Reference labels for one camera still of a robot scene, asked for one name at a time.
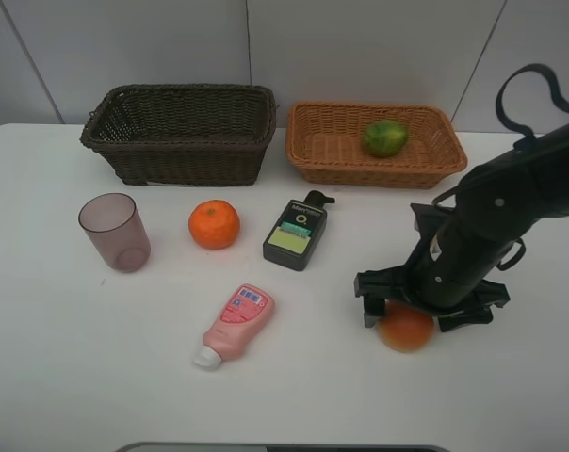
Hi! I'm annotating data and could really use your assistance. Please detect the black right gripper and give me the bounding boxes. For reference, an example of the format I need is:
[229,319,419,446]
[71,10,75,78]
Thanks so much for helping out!
[354,203,510,332]

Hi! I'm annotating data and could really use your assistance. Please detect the red orange peach fruit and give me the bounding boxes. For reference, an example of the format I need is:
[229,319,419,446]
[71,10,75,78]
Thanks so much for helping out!
[377,301,435,353]

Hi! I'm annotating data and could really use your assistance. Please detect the black pump bottle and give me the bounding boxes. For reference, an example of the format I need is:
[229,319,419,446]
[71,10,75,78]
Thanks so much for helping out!
[263,190,335,271]

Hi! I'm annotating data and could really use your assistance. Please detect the green lime fruit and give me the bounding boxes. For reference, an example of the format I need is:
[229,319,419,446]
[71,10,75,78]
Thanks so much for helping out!
[363,121,409,158]

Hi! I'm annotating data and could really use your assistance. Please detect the translucent purple plastic cup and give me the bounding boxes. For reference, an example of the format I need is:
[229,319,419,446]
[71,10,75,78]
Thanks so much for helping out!
[78,193,151,273]

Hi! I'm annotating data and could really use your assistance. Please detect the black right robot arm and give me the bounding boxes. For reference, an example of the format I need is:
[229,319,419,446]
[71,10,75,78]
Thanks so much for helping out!
[354,123,569,332]

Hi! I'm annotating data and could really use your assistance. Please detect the pink squeeze bottle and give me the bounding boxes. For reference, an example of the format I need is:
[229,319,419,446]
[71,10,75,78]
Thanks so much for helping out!
[193,284,275,370]

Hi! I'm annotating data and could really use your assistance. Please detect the tan wicker basket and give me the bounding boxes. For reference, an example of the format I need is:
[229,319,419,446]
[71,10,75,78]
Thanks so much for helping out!
[285,101,467,189]

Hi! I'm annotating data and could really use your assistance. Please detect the orange mandarin fruit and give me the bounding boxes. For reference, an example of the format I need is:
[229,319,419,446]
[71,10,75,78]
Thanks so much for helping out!
[188,200,240,250]

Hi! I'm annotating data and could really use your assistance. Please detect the dark brown wicker basket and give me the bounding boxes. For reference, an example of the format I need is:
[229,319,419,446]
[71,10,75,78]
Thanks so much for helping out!
[80,84,276,186]

